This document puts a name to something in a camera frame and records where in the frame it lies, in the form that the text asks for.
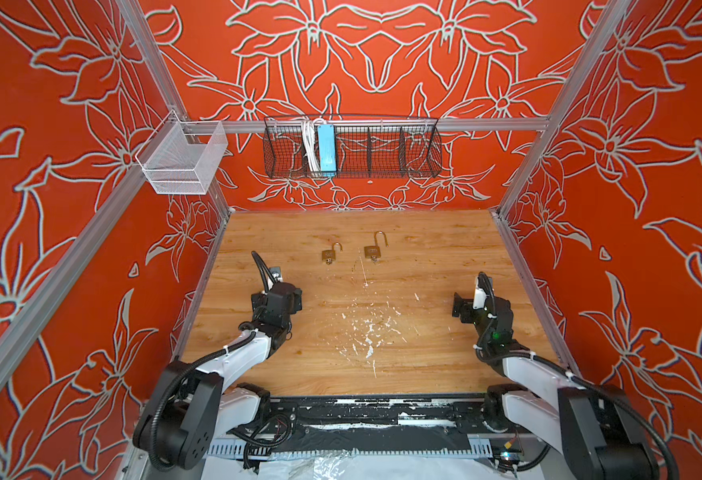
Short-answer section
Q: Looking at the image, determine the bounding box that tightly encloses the small brass padlock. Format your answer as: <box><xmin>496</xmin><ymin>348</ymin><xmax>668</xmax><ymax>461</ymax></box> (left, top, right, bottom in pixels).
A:
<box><xmin>321</xmin><ymin>242</ymin><xmax>343</xmax><ymax>265</ymax></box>

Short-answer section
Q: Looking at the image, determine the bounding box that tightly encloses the large brass padlock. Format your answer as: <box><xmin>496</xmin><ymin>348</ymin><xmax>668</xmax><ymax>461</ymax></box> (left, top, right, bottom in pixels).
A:
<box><xmin>364</xmin><ymin>231</ymin><xmax>389</xmax><ymax>263</ymax></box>

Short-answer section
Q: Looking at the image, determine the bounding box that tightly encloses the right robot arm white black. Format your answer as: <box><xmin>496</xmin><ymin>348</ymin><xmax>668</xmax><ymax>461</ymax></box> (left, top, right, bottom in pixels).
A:
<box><xmin>452</xmin><ymin>272</ymin><xmax>680</xmax><ymax>479</ymax></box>

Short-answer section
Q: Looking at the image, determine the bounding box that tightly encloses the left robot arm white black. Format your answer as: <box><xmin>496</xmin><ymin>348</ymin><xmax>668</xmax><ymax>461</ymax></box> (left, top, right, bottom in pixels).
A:
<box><xmin>133</xmin><ymin>253</ymin><xmax>302</xmax><ymax>472</ymax></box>

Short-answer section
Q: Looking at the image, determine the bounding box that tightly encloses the clear plastic bin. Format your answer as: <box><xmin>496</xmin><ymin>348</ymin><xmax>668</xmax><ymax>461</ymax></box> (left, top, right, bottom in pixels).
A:
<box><xmin>136</xmin><ymin>112</ymin><xmax>228</xmax><ymax>195</ymax></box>

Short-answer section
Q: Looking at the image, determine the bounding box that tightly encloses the blue white box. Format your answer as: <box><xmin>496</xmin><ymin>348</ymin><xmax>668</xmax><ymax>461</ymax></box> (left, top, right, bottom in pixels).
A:
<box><xmin>317</xmin><ymin>123</ymin><xmax>337</xmax><ymax>177</ymax></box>

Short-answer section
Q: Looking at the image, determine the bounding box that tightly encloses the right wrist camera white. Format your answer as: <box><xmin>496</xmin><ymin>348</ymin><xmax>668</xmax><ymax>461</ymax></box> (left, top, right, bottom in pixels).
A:
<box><xmin>472</xmin><ymin>272</ymin><xmax>492</xmax><ymax>310</ymax></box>

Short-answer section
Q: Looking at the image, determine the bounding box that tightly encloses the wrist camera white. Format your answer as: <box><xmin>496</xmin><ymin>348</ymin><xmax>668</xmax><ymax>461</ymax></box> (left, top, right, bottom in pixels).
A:
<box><xmin>472</xmin><ymin>272</ymin><xmax>492</xmax><ymax>310</ymax></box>
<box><xmin>268</xmin><ymin>267</ymin><xmax>283</xmax><ymax>283</ymax></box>

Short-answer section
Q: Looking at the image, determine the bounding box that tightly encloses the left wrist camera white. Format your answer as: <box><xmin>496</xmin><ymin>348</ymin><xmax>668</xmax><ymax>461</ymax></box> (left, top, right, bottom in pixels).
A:
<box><xmin>268</xmin><ymin>267</ymin><xmax>283</xmax><ymax>283</ymax></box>

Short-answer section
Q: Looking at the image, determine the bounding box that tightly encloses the black wire basket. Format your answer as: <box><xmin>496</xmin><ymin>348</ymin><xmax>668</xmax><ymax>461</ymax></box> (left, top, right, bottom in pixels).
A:
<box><xmin>263</xmin><ymin>114</ymin><xmax>443</xmax><ymax>180</ymax></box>

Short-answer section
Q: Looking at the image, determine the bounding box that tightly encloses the aluminium frame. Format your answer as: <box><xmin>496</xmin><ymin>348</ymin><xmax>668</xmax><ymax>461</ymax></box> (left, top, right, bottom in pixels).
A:
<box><xmin>0</xmin><ymin>0</ymin><xmax>634</xmax><ymax>480</ymax></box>

